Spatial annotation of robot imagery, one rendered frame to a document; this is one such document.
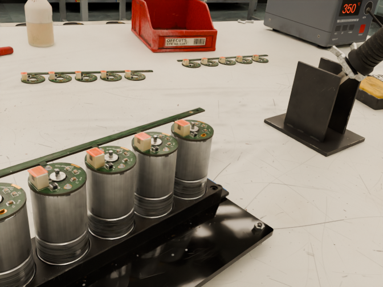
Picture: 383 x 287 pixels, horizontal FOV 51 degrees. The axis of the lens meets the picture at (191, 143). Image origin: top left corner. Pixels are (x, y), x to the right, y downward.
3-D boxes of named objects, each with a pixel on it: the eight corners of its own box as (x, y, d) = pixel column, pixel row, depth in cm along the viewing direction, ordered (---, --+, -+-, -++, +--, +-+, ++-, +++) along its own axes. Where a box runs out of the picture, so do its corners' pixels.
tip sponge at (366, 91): (410, 107, 47) (415, 95, 47) (374, 110, 45) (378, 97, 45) (366, 83, 53) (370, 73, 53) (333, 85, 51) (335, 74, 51)
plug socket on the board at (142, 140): (154, 147, 21) (155, 136, 21) (141, 152, 20) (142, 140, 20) (145, 141, 22) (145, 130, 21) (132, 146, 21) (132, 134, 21)
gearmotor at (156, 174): (179, 218, 24) (187, 143, 21) (147, 236, 22) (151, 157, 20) (153, 198, 25) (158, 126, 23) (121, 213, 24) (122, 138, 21)
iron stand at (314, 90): (294, 176, 38) (375, 126, 30) (251, 101, 40) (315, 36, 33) (332, 160, 42) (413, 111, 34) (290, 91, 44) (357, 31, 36)
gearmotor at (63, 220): (98, 262, 20) (96, 179, 18) (53, 286, 19) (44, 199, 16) (73, 236, 22) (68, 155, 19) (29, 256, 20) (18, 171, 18)
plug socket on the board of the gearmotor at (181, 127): (192, 133, 23) (194, 123, 23) (182, 137, 22) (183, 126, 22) (183, 128, 23) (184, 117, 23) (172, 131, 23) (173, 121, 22)
